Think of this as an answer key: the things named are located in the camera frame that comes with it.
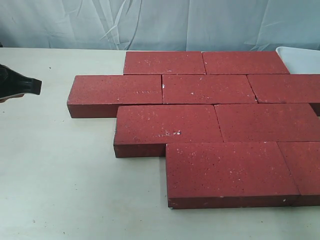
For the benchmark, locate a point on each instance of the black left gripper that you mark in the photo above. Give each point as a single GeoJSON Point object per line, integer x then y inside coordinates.
{"type": "Point", "coordinates": [15, 85]}

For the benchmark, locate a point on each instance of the scratched red brick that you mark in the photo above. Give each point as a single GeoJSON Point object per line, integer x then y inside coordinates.
{"type": "Point", "coordinates": [145, 130]}

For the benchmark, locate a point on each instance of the movable red brick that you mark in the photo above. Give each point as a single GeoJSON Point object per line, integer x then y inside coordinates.
{"type": "Point", "coordinates": [207, 89]}

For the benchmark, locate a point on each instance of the white backdrop cloth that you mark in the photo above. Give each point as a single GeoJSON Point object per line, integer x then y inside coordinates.
{"type": "Point", "coordinates": [161, 25]}

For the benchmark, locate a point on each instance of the white plastic tray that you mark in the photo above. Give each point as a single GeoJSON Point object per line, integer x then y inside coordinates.
{"type": "Point", "coordinates": [300, 60]}

